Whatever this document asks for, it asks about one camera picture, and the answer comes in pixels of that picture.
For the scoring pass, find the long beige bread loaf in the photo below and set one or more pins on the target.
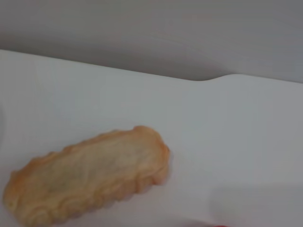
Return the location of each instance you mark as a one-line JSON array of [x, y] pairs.
[[82, 177]]

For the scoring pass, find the orange toy fruit with stem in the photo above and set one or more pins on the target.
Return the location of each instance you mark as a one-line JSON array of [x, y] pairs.
[[219, 226]]

